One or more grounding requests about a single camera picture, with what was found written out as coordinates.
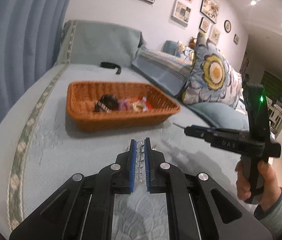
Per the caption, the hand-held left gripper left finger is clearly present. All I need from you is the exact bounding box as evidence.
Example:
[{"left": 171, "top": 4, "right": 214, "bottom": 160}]
[{"left": 9, "top": 138, "right": 136, "bottom": 240}]

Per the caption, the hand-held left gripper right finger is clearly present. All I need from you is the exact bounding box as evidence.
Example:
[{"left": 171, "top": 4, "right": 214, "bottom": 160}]
[{"left": 144, "top": 137, "right": 274, "bottom": 240}]

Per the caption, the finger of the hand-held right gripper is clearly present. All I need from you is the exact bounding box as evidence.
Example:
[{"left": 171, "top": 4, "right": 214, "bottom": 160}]
[
  {"left": 191, "top": 124, "right": 217, "bottom": 130},
  {"left": 184, "top": 127, "right": 206, "bottom": 138}
]

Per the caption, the clear crystal bead bracelet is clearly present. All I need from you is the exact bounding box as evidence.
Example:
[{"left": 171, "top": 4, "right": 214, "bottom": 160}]
[{"left": 135, "top": 141, "right": 145, "bottom": 183}]

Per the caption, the red string bracelet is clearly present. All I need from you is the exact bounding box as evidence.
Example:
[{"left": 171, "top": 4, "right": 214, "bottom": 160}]
[{"left": 138, "top": 97, "right": 153, "bottom": 109}]

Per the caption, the white pearl bracelet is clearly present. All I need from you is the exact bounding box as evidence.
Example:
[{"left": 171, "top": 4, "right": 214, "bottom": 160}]
[{"left": 130, "top": 100, "right": 146, "bottom": 112}]

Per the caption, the brown wicker basket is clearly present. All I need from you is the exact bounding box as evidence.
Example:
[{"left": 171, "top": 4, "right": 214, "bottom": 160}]
[{"left": 66, "top": 81, "right": 181, "bottom": 132}]

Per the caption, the black wristwatch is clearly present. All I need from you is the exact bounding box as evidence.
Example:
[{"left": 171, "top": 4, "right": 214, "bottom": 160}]
[{"left": 94, "top": 94, "right": 119, "bottom": 112}]

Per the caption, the person's right forearm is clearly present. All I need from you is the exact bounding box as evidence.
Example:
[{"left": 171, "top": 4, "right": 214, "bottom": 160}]
[{"left": 253, "top": 187, "right": 282, "bottom": 230}]

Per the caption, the person's right hand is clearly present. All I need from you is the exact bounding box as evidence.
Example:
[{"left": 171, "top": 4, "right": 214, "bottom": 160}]
[{"left": 235, "top": 160, "right": 278, "bottom": 205}]

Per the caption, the plain blue cushion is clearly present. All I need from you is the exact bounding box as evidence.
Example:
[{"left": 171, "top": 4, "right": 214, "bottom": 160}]
[{"left": 187, "top": 101, "right": 250, "bottom": 130}]

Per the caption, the white chair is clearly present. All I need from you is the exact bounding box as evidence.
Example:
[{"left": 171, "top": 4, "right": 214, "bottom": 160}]
[{"left": 266, "top": 97, "right": 282, "bottom": 130}]

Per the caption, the large floral pillow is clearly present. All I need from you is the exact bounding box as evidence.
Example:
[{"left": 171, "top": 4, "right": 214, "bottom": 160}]
[{"left": 181, "top": 31, "right": 243, "bottom": 110}]

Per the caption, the small floral pillow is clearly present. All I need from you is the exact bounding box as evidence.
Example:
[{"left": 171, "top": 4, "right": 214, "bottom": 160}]
[{"left": 176, "top": 41, "right": 195, "bottom": 59}]

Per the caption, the striped blue seat cushion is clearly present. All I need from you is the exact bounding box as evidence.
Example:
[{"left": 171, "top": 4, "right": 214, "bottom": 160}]
[{"left": 131, "top": 45, "right": 194, "bottom": 95}]

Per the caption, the black band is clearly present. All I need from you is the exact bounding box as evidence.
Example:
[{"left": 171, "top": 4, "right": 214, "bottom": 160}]
[{"left": 100, "top": 62, "right": 122, "bottom": 75}]

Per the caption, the blue curtain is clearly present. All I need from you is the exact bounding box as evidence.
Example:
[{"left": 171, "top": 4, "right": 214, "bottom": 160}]
[{"left": 0, "top": 0, "right": 78, "bottom": 155}]

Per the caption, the small butterfly picture frame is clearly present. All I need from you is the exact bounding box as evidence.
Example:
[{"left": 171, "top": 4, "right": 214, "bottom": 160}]
[{"left": 210, "top": 24, "right": 222, "bottom": 43}]

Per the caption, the small dark picture frame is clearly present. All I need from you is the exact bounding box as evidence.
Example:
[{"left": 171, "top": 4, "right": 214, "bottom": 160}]
[{"left": 199, "top": 17, "right": 211, "bottom": 33}]

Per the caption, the white picture frame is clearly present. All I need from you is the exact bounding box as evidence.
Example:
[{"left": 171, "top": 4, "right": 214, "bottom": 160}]
[{"left": 171, "top": 0, "right": 192, "bottom": 26}]

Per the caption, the floral picture frame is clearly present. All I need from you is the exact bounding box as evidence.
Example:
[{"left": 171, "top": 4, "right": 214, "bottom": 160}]
[{"left": 200, "top": 0, "right": 220, "bottom": 21}]

